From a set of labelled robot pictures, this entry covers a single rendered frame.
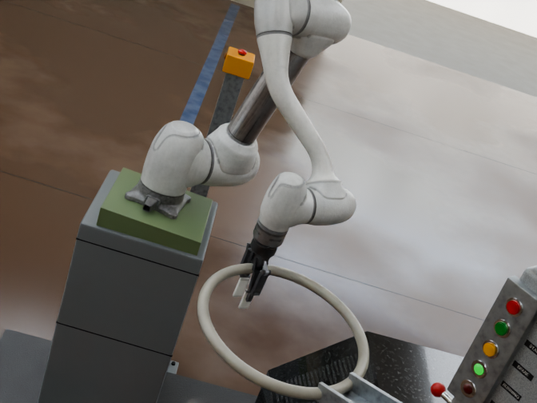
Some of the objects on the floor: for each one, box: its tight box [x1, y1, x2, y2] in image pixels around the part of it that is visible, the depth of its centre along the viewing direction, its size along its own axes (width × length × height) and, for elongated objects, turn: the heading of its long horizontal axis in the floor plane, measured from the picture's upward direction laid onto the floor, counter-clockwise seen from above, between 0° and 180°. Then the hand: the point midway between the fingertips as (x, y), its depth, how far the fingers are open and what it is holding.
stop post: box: [190, 46, 255, 197], centre depth 374 cm, size 20×20×109 cm
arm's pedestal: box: [38, 170, 218, 403], centre depth 291 cm, size 50×50×80 cm
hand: (243, 293), depth 240 cm, fingers closed on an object, 4 cm apart
